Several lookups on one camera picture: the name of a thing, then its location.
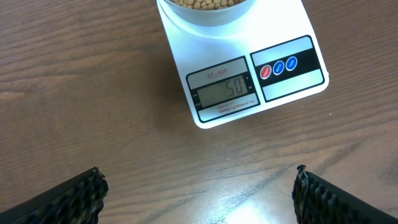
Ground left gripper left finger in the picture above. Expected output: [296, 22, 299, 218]
[1, 167, 109, 224]

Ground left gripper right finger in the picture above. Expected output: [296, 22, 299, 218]
[292, 165, 397, 224]

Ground grey round bowl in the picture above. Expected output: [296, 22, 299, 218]
[159, 0, 256, 27]

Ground white digital kitchen scale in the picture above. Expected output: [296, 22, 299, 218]
[157, 0, 329, 129]

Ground soybeans in bowl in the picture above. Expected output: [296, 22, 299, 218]
[169, 0, 245, 10]

